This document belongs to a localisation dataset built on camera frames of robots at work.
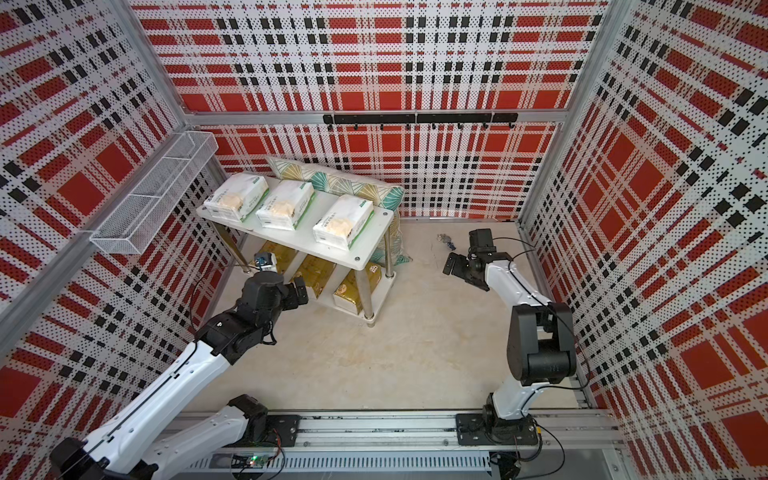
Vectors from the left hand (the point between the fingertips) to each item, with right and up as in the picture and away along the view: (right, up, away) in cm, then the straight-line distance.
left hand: (291, 282), depth 77 cm
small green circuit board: (-6, -41, -8) cm, 43 cm away
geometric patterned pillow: (+12, +27, +4) cm, 30 cm away
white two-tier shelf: (+22, +10, -8) cm, 25 cm away
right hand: (+48, +2, +15) cm, 51 cm away
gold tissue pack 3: (+14, -5, +6) cm, 16 cm away
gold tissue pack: (-10, +7, +19) cm, 23 cm away
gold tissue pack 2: (+3, +1, +12) cm, 12 cm away
